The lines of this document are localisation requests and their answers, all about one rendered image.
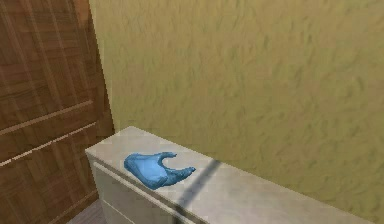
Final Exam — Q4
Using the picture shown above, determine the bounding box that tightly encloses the white chest of drawers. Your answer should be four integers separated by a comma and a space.
84, 125, 376, 224

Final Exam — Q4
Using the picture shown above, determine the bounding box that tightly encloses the blue crumpled cloth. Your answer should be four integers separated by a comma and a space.
123, 151, 197, 191

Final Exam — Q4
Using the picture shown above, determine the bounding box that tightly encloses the brown wooden room door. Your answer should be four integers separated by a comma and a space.
0, 0, 116, 224

